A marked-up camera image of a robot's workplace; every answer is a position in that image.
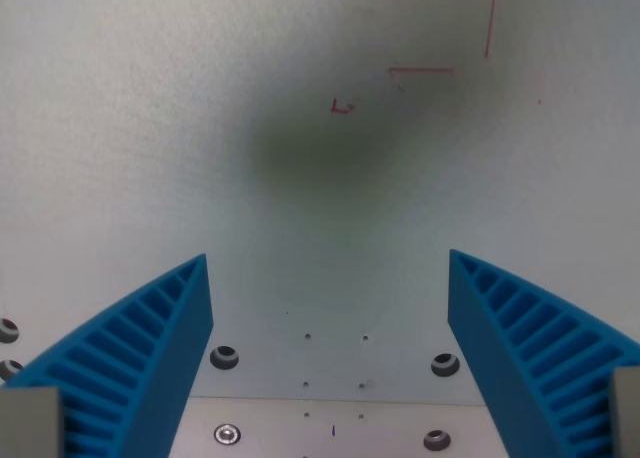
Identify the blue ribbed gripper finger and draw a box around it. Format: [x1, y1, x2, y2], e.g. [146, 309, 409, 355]
[0, 252, 215, 458]
[447, 248, 640, 458]

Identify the bright aluminium mounting plate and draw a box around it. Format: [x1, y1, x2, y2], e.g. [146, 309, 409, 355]
[168, 395, 507, 458]

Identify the shiny silver flat screw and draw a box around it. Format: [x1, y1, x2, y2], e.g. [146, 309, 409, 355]
[213, 423, 242, 445]

